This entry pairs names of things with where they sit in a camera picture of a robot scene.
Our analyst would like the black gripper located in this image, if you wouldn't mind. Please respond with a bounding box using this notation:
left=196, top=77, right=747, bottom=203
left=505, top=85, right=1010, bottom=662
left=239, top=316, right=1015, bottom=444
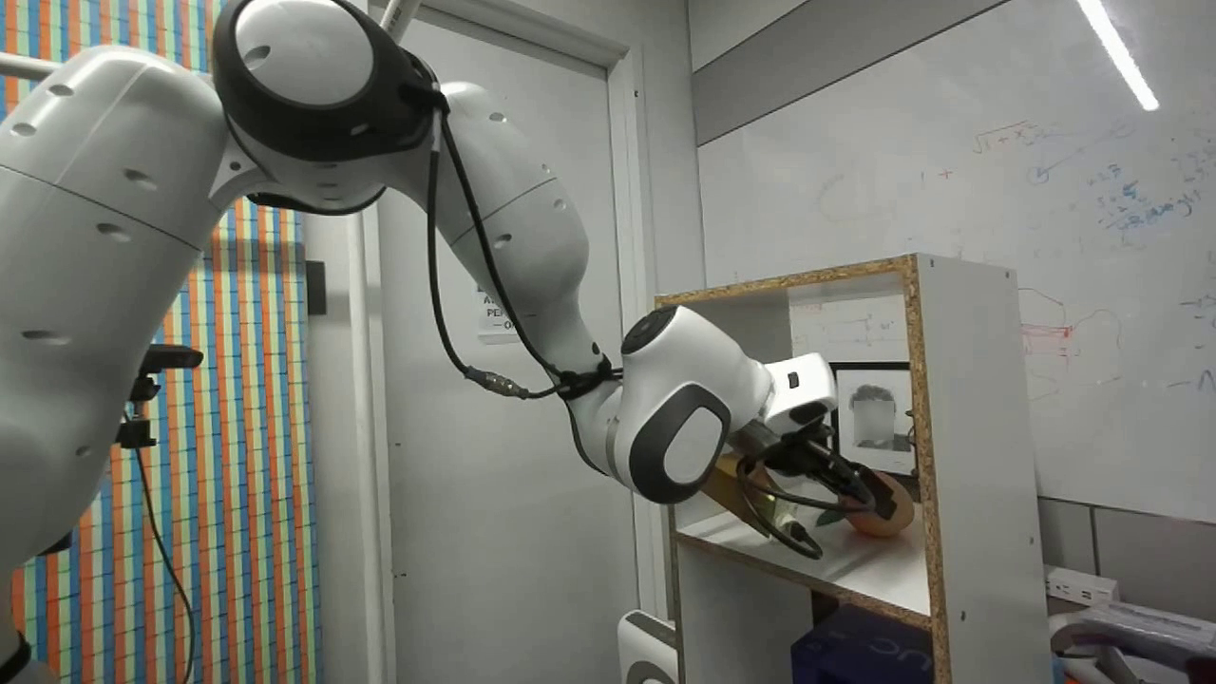
left=737, top=414, right=916, bottom=524

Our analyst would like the white particleboard shelf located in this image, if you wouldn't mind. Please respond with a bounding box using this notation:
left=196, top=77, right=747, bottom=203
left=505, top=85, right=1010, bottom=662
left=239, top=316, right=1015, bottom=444
left=654, top=251, right=1055, bottom=684

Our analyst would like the framed black-and-white portrait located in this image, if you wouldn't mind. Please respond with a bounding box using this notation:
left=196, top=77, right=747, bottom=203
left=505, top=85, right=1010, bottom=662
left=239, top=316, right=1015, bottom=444
left=830, top=359, right=921, bottom=483

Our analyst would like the dark blue bin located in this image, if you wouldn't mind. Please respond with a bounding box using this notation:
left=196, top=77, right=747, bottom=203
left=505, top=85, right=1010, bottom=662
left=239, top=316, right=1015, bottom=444
left=787, top=604, right=937, bottom=684

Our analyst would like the white grey chair back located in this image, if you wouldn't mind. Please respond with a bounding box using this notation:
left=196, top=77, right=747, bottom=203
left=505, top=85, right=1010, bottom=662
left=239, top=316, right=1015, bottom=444
left=611, top=604, right=683, bottom=684

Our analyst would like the white box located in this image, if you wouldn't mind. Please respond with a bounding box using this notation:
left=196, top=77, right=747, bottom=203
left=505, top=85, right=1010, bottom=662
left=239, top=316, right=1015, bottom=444
left=1040, top=563, right=1125, bottom=615

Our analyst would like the grey curved armrest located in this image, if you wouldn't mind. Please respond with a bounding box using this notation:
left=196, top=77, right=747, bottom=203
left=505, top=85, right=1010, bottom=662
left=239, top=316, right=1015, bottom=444
left=1044, top=604, right=1216, bottom=684

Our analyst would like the whiteboard with scribbles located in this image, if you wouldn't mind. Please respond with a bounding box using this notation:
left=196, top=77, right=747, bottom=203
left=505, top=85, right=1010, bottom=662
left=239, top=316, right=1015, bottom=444
left=693, top=0, right=1216, bottom=528

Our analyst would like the white door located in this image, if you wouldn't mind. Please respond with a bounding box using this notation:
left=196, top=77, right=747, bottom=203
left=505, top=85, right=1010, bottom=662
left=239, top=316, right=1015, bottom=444
left=367, top=8, right=663, bottom=684

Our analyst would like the striped colourful curtain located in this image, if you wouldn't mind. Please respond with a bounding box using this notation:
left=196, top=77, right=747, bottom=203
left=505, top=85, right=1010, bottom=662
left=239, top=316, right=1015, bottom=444
left=0, top=0, right=318, bottom=684

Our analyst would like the tan wrist camera mount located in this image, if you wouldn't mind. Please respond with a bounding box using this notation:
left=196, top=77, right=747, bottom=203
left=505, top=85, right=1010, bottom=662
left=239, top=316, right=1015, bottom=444
left=703, top=453, right=830, bottom=563

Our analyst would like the black wall switch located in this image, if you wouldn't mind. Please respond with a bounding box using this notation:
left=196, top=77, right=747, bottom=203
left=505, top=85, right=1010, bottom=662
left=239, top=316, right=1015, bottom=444
left=299, top=254, right=329, bottom=319

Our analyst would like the black camera stand cable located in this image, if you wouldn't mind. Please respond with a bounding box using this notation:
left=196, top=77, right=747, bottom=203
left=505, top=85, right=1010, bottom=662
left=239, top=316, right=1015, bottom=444
left=124, top=440, right=200, bottom=684

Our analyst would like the black camera on stand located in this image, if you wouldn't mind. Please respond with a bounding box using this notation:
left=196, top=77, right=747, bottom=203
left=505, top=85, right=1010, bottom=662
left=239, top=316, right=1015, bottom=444
left=112, top=338, right=210, bottom=455

